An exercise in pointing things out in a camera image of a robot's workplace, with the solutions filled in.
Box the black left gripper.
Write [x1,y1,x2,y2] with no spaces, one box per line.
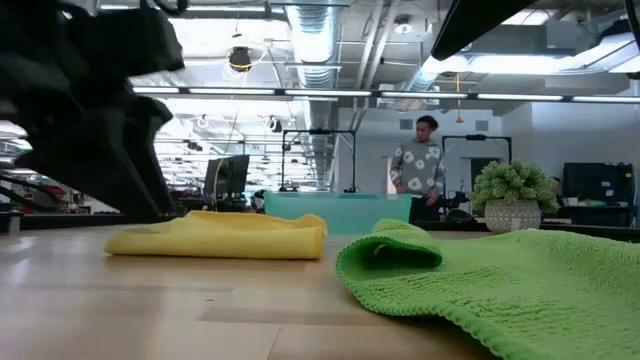
[0,9,185,224]

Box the yellow microfiber towel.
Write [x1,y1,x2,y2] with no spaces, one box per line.
[103,209,329,261]

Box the green microfiber towel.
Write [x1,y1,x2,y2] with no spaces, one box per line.
[334,218,640,360]

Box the teal translucent plastic basket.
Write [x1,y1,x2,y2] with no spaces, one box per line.
[263,191,414,236]

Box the small black background monitor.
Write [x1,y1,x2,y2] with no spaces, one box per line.
[203,154,250,201]

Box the black ceiling device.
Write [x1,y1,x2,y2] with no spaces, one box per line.
[228,45,253,73]

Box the long ceiling light strip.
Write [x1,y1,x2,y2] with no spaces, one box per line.
[130,86,640,104]

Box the artificial green potted plant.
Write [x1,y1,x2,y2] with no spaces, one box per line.
[469,159,560,234]

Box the large black background monitor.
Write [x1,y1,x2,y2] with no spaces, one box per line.
[562,162,636,207]

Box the black rig frame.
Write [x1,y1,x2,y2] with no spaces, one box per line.
[441,133,513,201]
[281,128,357,194]

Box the silver ventilation duct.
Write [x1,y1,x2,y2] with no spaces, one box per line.
[284,0,351,91]

